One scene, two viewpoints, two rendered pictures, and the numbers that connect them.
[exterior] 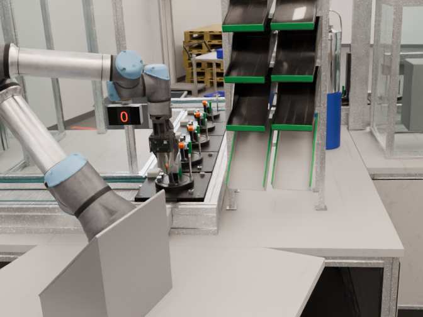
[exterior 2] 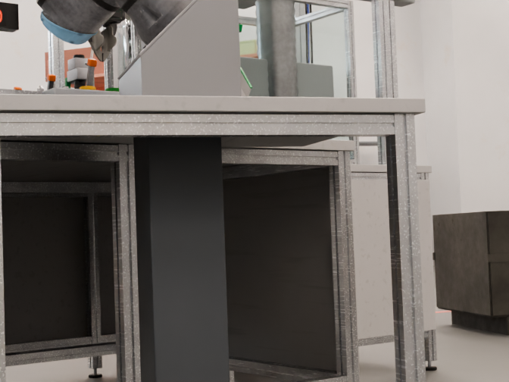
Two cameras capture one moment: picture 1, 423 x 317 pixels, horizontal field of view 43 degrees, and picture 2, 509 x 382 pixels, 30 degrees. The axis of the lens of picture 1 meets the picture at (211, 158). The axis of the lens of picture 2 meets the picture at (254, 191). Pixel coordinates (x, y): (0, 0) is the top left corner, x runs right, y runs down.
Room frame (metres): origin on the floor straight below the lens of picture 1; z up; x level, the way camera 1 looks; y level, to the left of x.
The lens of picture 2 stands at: (-0.36, 1.56, 0.59)
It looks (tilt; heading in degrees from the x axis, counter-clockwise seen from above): 3 degrees up; 316
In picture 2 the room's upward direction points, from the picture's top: 2 degrees counter-clockwise
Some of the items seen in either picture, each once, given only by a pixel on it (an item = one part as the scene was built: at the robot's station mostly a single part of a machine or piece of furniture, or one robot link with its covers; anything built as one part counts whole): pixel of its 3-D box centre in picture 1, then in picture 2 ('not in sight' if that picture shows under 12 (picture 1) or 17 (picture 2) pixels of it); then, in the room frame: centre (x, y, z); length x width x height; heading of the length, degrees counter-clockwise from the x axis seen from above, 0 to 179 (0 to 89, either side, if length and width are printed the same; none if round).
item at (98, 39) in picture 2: (160, 163); (99, 42); (1.66, 0.17, 1.10); 0.06 x 0.03 x 0.09; 173
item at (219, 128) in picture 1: (200, 120); not in sight; (2.54, 0.04, 1.01); 0.24 x 0.24 x 0.13; 83
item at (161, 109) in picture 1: (160, 107); not in sight; (1.65, 0.15, 1.29); 0.08 x 0.08 x 0.05
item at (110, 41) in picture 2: (169, 163); (110, 42); (1.65, 0.14, 1.10); 0.06 x 0.03 x 0.09; 173
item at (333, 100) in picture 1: (324, 118); not in sight; (2.52, -0.56, 1.00); 0.16 x 0.16 x 0.27
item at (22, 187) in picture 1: (98, 197); not in sight; (1.86, 0.43, 0.91); 0.84 x 0.28 x 0.10; 83
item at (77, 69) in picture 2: (173, 160); (77, 68); (1.81, 0.14, 1.06); 0.08 x 0.04 x 0.07; 173
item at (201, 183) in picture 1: (174, 187); not in sight; (1.80, 0.14, 0.96); 0.24 x 0.24 x 0.02; 83
